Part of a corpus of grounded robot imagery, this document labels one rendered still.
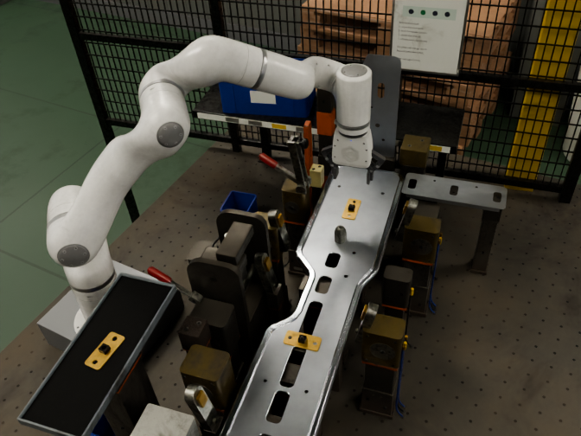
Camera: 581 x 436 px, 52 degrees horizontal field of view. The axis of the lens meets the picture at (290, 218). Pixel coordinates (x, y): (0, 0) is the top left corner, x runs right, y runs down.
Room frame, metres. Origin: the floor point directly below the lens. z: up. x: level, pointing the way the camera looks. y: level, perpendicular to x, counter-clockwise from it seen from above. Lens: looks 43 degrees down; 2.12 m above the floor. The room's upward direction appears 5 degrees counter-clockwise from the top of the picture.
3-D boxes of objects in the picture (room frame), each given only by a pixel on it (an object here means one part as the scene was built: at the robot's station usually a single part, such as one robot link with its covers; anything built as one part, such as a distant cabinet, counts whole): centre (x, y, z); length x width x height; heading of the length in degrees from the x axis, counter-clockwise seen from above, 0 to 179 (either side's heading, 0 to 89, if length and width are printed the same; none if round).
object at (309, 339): (0.80, -0.01, 1.01); 0.08 x 0.04 x 0.01; 69
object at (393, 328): (0.79, -0.20, 0.87); 0.12 x 0.07 x 0.35; 69
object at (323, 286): (0.97, -0.07, 0.84); 0.12 x 0.05 x 0.29; 69
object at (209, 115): (1.71, -0.15, 1.02); 0.90 x 0.22 x 0.03; 69
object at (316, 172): (1.36, -0.09, 0.88); 0.04 x 0.04 x 0.37; 69
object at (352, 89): (1.24, -0.17, 1.37); 0.09 x 0.08 x 0.13; 13
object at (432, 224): (1.10, -0.36, 0.87); 0.12 x 0.07 x 0.35; 69
